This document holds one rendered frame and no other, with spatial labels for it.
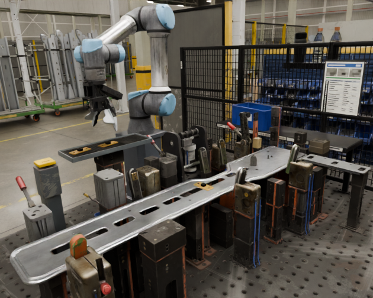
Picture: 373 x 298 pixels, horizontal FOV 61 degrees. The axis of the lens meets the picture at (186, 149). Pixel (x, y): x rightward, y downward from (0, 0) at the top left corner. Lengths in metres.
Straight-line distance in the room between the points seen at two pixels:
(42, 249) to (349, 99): 1.67
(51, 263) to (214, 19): 3.26
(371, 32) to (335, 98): 6.10
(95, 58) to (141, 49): 7.88
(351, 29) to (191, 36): 4.85
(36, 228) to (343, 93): 1.66
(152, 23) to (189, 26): 2.43
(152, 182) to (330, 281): 0.76
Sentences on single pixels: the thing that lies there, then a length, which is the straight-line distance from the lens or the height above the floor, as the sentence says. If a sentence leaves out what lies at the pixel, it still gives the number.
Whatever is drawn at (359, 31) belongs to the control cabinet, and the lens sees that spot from 8.12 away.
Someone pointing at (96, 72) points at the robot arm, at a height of 1.46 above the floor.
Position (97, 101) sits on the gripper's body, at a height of 1.35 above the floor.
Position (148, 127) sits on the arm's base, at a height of 1.14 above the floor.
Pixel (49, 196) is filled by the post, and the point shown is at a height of 1.04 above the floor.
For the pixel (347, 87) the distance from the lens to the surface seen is 1.99.
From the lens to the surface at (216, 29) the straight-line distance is 3.79.
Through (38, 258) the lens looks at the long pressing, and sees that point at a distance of 1.01.
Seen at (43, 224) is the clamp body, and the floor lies 1.03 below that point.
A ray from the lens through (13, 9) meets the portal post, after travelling 13.16.
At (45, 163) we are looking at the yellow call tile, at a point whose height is 1.16.
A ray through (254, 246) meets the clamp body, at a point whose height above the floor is 0.80.
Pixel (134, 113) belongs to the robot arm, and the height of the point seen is 1.22.
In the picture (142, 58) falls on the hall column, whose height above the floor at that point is 1.31.
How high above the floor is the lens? 1.54
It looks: 18 degrees down
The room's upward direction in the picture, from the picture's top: 2 degrees counter-clockwise
